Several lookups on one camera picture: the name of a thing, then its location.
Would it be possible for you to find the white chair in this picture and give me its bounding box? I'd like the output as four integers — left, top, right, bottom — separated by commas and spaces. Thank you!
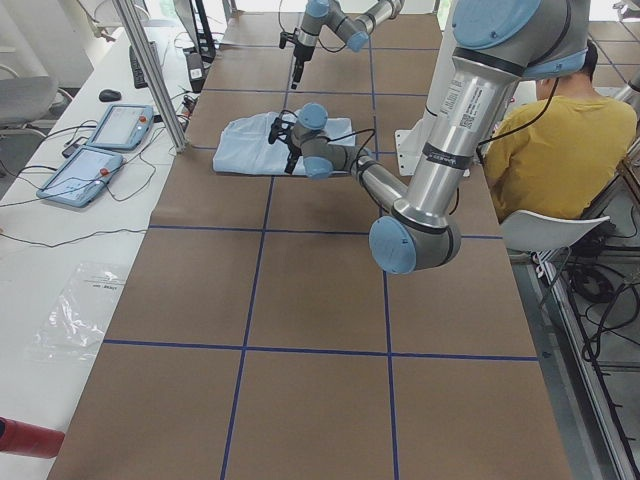
501, 210, 610, 253

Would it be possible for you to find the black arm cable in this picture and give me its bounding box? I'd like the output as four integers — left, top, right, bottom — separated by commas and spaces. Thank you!
324, 128, 377, 151

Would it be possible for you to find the clear plastic zip bag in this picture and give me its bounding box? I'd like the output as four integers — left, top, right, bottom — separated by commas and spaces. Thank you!
25, 262, 130, 364

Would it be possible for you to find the near blue teach pendant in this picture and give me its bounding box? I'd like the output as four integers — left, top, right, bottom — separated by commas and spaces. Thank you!
36, 146, 124, 208

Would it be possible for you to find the aluminium frame post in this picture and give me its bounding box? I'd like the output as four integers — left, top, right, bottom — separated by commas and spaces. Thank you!
113, 0, 187, 153

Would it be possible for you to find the light blue button shirt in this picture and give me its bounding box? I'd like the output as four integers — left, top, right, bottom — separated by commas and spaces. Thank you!
212, 111, 354, 176

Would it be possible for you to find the person in yellow shirt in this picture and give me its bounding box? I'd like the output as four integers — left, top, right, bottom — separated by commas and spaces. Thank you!
483, 39, 640, 224

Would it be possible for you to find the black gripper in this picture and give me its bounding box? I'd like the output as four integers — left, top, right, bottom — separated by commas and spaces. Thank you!
284, 136, 302, 174
291, 35, 315, 90

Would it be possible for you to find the red cylinder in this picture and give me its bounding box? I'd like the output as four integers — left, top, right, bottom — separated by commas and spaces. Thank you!
1, 417, 65, 459

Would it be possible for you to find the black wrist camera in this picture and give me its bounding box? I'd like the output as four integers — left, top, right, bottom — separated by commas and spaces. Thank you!
268, 116, 295, 145
279, 31, 298, 49

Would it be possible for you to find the grey office chair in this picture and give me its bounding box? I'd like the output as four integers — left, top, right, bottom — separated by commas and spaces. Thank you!
1, 76, 58, 128

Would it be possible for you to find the far blue teach pendant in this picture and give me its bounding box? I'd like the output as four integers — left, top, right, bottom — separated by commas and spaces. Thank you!
87, 103, 154, 151

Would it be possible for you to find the black computer mouse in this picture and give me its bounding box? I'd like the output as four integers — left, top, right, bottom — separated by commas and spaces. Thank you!
98, 89, 122, 103

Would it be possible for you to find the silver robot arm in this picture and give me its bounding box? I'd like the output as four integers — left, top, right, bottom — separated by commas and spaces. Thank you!
269, 1, 590, 274
279, 0, 404, 89

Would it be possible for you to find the black keyboard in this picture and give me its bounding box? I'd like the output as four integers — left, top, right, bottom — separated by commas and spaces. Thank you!
129, 41, 161, 89

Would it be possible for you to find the blue teach pendant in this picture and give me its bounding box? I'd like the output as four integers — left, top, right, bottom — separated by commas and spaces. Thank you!
87, 103, 154, 151
36, 146, 124, 208

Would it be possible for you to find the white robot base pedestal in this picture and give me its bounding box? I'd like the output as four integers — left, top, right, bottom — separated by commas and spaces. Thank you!
393, 44, 471, 178

